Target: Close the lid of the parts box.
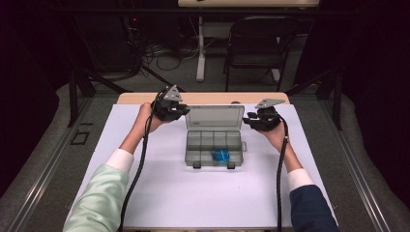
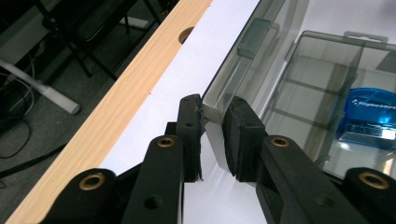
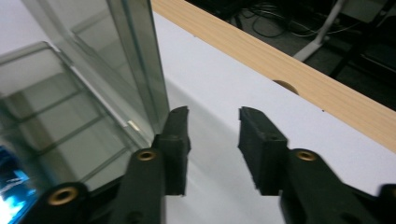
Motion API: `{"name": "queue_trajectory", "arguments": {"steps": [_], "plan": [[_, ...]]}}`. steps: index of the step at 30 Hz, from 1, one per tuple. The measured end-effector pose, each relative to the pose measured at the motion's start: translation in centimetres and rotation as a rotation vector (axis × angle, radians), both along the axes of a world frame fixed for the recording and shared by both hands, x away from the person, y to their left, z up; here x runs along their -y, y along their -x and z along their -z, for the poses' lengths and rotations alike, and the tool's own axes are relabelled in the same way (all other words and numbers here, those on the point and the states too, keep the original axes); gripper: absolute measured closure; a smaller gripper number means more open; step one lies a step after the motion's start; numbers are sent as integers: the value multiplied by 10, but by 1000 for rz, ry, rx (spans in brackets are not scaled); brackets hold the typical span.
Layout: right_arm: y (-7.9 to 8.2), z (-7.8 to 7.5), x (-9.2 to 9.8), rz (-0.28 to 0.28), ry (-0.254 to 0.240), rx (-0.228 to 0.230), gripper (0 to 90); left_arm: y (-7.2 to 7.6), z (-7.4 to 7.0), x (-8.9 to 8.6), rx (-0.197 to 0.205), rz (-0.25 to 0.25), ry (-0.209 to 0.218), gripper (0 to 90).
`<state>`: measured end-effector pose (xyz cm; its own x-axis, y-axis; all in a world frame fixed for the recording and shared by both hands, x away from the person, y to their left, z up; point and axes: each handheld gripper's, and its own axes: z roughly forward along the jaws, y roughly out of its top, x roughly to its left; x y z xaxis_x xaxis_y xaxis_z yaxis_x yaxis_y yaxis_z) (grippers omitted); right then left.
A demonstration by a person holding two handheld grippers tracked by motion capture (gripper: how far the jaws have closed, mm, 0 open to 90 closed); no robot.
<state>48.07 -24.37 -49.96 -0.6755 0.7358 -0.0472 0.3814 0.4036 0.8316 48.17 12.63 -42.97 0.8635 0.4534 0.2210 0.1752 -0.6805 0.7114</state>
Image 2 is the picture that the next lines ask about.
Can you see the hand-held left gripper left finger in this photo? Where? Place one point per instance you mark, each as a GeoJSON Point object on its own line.
{"type": "Point", "coordinates": [188, 137]}

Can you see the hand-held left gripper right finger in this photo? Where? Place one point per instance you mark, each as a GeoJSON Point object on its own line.
{"type": "Point", "coordinates": [243, 140]}

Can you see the grey transparent compartment box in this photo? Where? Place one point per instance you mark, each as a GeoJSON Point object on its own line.
{"type": "Point", "coordinates": [311, 93]}

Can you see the white paper sheet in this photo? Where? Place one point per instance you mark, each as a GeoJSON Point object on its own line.
{"type": "Point", "coordinates": [199, 62]}

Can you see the black folding chair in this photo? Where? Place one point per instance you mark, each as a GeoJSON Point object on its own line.
{"type": "Point", "coordinates": [87, 28]}

